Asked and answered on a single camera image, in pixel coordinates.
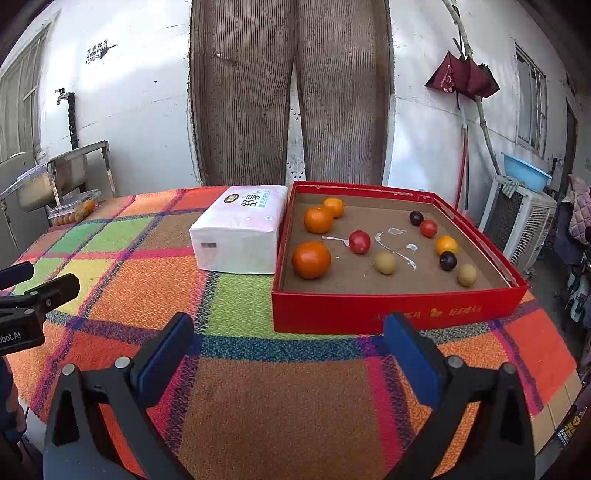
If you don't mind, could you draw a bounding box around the white tissue pack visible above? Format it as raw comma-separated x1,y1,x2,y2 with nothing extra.
189,185,288,276

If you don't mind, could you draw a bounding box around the red mop handle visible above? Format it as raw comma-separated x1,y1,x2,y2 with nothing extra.
455,108,472,210

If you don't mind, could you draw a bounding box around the pink quilted cover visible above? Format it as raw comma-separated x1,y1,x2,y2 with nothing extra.
568,174,591,252

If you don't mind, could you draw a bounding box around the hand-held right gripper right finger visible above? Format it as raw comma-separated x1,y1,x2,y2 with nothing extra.
383,312,536,480

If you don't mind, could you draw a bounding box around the colourful plaid blanket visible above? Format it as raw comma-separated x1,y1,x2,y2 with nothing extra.
0,187,578,480

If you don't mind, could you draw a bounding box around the red cardboard box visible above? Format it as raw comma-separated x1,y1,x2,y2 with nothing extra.
271,180,530,334

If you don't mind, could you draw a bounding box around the blue plastic basin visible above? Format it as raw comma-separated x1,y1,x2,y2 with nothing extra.
502,152,552,193

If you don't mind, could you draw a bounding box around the red folded umbrella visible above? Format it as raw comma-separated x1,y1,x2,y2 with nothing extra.
425,51,501,100

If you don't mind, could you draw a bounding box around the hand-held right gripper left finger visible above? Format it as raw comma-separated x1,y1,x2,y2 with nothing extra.
44,311,195,480

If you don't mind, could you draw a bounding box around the clear plastic clamshell container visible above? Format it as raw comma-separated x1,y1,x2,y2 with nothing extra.
47,188,102,228

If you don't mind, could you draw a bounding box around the person's left hand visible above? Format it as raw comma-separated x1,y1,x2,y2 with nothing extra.
0,356,23,435

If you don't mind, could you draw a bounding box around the white framed window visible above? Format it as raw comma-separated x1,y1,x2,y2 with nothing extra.
513,44,548,153
0,21,51,162

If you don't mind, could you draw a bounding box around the large orange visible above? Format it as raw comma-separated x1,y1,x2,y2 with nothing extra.
291,241,332,280

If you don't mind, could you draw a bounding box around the pale tree branch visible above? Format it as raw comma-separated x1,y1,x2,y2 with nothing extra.
441,0,504,178

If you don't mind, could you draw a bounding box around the white air conditioner unit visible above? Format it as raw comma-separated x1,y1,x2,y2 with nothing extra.
478,174,558,273

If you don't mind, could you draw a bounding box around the parked scooter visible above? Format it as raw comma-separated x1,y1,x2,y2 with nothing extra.
554,217,591,328

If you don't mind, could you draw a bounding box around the brown quilted door curtain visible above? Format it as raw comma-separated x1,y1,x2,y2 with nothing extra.
189,0,394,188

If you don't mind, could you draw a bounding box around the black hose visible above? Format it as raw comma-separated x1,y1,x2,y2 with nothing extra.
67,92,80,151

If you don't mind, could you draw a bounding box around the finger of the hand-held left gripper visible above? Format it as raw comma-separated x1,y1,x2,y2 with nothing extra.
0,261,35,289
0,273,81,315

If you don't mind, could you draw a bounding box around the brown door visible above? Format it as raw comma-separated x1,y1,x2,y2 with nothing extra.
561,99,580,199

